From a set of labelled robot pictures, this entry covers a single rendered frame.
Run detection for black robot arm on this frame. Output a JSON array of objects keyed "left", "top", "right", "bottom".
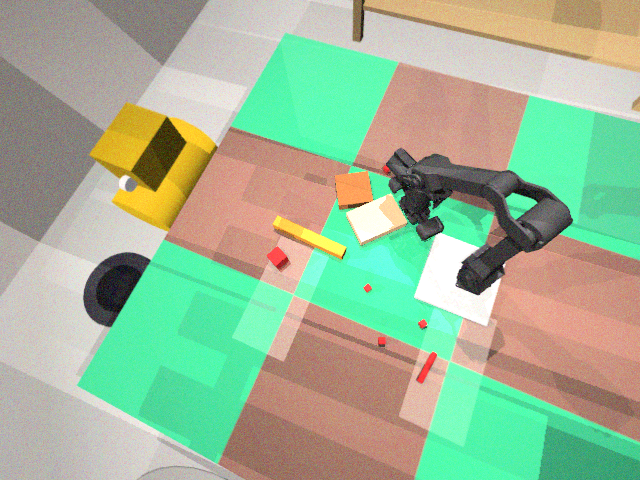
[{"left": 386, "top": 148, "right": 573, "bottom": 295}]

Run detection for red bar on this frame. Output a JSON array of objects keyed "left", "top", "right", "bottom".
[{"left": 417, "top": 351, "right": 437, "bottom": 383}]

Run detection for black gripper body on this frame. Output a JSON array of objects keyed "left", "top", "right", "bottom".
[{"left": 388, "top": 176, "right": 444, "bottom": 240}]

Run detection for orange rectangular block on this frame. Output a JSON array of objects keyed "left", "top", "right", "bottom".
[{"left": 335, "top": 171, "right": 373, "bottom": 210}]

